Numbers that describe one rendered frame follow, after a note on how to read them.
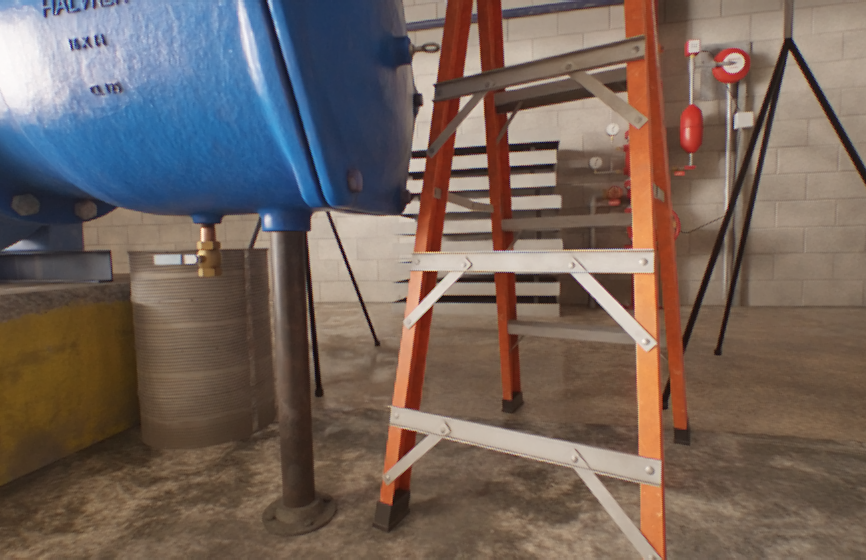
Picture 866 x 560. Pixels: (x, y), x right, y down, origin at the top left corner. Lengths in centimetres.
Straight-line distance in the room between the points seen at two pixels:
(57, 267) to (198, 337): 71
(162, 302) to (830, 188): 435
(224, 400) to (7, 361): 47
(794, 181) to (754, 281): 81
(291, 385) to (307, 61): 55
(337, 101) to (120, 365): 114
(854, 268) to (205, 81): 444
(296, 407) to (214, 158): 45
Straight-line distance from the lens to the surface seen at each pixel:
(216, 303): 130
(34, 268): 197
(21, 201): 119
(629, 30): 85
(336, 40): 67
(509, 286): 132
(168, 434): 141
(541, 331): 126
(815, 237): 447
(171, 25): 72
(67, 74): 84
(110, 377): 157
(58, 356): 147
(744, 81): 436
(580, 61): 84
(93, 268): 177
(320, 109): 63
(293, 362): 87
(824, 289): 452
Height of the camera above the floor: 51
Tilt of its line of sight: 4 degrees down
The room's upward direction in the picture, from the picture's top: 1 degrees counter-clockwise
